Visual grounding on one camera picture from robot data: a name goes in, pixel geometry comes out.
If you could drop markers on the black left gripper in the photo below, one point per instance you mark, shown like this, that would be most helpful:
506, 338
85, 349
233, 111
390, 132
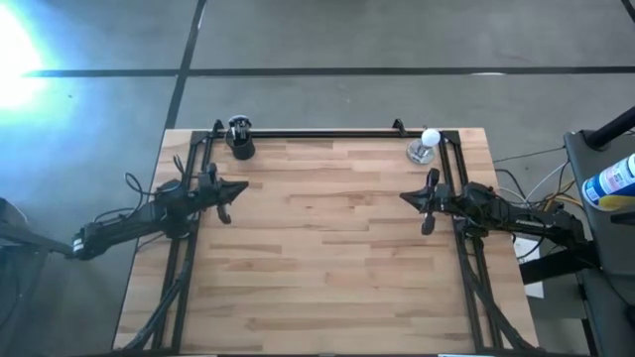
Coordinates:
213, 193

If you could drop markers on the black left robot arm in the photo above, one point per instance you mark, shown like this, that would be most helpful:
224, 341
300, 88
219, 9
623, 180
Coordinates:
139, 220

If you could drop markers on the grey side table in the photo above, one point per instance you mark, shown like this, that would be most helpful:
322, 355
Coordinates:
610, 238

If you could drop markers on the black stand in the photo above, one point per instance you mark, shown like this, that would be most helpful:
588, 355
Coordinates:
30, 237

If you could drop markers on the thin black makeup brush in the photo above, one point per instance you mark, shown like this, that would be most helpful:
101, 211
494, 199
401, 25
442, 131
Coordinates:
244, 133

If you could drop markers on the white paper sheet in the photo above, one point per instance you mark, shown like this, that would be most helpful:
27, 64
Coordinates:
525, 248

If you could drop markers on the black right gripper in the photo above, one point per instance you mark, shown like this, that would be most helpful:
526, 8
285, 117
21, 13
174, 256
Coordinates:
439, 201

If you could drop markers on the white blue wipes canister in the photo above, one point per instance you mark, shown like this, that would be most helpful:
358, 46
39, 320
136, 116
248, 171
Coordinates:
607, 181

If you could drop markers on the black aluminium table frame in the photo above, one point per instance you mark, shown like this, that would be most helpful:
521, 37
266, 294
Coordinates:
347, 134

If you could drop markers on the black pole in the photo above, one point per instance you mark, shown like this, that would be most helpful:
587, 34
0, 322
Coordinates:
610, 131

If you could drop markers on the white bulb chrome table lamp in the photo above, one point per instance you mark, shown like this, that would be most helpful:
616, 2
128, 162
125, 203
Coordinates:
421, 151

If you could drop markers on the black mesh pen cup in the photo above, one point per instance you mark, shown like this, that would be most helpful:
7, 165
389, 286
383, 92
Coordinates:
242, 149

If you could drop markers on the black frame clamp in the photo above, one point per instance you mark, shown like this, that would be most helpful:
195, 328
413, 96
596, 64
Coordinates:
218, 128
399, 126

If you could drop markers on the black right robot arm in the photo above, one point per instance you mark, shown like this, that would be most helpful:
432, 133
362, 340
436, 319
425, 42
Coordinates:
521, 223

